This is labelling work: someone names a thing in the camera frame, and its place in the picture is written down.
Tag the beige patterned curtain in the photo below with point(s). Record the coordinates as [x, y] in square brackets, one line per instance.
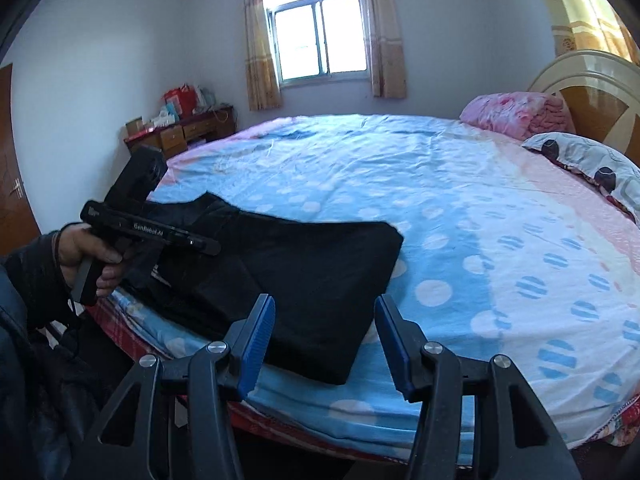
[261, 60]
[385, 45]

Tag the person's left forearm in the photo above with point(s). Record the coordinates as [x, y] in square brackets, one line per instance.
[35, 275]

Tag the cream and wood headboard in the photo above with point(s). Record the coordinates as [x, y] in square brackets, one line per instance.
[595, 95]

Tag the black pants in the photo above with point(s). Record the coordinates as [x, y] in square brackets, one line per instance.
[300, 290]

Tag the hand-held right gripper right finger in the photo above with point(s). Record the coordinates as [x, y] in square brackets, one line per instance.
[395, 345]

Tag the sliding glass window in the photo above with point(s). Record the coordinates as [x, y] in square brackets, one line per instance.
[320, 30]

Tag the person's left hand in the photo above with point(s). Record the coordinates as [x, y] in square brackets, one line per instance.
[75, 247]

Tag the yellow sheer curtain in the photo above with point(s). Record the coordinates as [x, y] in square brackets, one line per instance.
[585, 5]

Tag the pink folded blanket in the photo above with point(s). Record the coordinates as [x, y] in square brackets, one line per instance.
[515, 112]

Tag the patterned grey pillow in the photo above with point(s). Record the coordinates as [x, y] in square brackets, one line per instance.
[585, 160]

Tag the teal box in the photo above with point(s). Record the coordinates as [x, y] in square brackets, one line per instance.
[172, 107]

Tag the red paper bag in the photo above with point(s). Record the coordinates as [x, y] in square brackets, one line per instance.
[178, 102]

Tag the wooden door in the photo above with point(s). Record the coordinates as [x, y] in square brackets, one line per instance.
[17, 170]

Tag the cardboard box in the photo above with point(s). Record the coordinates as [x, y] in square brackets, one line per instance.
[135, 127]

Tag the person's dark jacket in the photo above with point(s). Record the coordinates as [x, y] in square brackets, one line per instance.
[35, 400]

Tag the bed with dotted sheet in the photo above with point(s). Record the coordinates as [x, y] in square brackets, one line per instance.
[450, 220]

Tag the wooden desk with drawers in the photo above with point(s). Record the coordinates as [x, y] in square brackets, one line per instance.
[195, 132]

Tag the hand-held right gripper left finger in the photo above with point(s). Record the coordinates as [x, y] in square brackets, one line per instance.
[256, 345]

